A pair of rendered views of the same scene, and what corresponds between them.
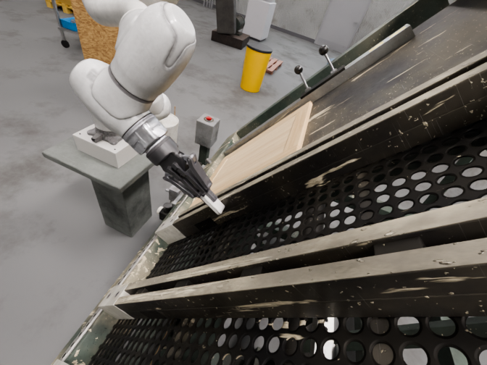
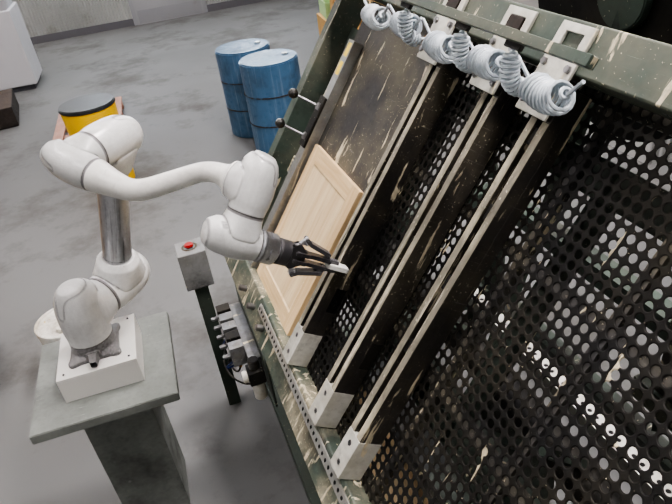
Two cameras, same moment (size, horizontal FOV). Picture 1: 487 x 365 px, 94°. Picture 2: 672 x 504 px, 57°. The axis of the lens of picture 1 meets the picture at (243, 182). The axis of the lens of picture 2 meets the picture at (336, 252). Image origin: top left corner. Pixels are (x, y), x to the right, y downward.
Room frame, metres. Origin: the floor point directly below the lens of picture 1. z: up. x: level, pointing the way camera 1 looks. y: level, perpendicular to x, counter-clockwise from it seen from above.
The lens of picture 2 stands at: (-0.98, 0.62, 2.26)
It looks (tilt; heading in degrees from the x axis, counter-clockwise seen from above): 33 degrees down; 338
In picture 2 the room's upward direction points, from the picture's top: 8 degrees counter-clockwise
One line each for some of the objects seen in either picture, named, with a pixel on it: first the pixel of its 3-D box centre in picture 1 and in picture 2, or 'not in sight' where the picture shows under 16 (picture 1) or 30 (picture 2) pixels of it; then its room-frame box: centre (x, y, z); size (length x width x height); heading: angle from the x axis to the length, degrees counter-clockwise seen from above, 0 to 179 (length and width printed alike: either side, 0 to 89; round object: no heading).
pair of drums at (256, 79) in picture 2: not in sight; (262, 94); (4.45, -1.07, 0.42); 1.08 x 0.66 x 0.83; 171
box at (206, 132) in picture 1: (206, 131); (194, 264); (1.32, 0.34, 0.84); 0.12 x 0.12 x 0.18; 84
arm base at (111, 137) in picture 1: (109, 129); (93, 343); (0.97, 0.81, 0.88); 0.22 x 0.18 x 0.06; 172
